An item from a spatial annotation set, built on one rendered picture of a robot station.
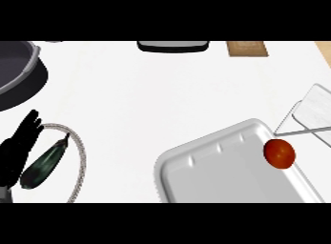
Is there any brown wooden board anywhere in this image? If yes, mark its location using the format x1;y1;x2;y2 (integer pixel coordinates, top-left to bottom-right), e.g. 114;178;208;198
226;40;270;58

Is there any dark grey pot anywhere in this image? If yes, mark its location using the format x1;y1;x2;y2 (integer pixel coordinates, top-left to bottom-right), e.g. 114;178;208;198
0;40;49;115

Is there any dark green eggplant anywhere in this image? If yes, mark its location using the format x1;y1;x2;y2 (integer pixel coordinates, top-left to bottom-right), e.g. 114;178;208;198
19;132;72;191

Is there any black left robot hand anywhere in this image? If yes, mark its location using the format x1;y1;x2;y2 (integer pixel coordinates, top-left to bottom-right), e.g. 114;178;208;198
0;109;46;189

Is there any black and grey appliance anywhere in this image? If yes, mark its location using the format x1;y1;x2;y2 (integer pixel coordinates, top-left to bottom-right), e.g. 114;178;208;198
136;40;210;53

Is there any woven wicker basket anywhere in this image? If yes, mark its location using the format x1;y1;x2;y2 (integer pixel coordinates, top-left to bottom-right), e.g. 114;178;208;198
40;123;88;204

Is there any white plastic tray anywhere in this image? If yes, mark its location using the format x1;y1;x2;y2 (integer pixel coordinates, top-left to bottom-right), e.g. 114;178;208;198
153;117;325;204

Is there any white tiered shelf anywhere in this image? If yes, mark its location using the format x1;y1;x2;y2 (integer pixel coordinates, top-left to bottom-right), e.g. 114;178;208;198
272;68;331;159

